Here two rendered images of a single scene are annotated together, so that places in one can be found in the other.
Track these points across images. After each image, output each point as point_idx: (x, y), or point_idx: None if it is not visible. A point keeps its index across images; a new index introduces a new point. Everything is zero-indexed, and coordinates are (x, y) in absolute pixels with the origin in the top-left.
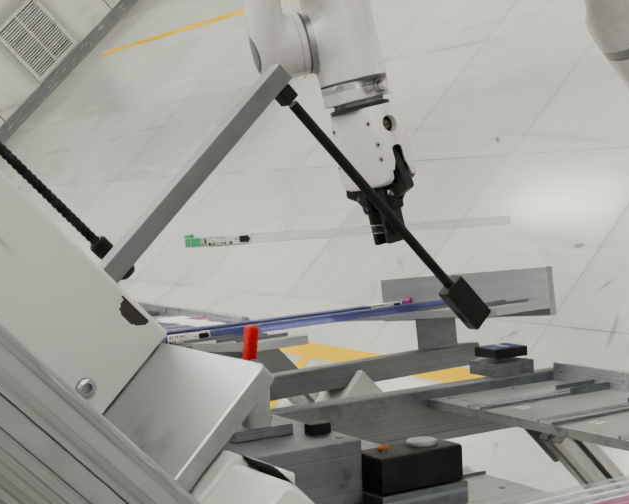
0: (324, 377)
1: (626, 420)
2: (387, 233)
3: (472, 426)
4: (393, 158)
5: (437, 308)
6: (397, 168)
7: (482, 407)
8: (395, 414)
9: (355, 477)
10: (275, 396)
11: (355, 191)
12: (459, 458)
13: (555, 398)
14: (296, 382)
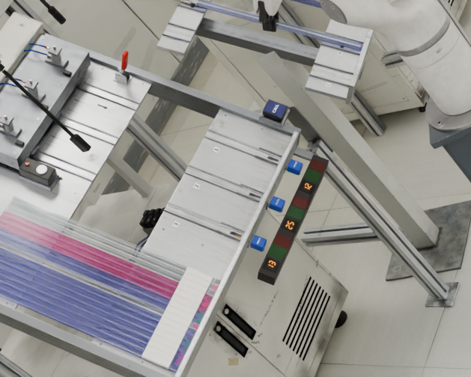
0: (252, 46)
1: (205, 194)
2: (262, 25)
3: None
4: (257, 6)
5: (335, 48)
6: (259, 10)
7: (204, 136)
8: (201, 105)
9: (16, 164)
10: (222, 41)
11: None
12: (46, 182)
13: (243, 153)
14: (235, 41)
